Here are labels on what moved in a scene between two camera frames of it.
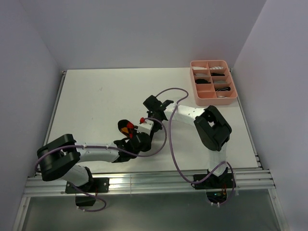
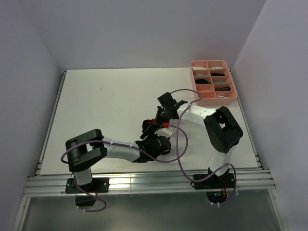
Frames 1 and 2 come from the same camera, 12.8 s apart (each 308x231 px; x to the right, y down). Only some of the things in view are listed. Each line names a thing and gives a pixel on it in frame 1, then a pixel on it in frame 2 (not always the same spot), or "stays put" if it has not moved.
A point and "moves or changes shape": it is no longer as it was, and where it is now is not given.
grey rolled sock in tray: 220,82 stays put
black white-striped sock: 223,89 stays put
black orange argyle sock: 126,127 moves or changes shape
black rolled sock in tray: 200,81 stays put
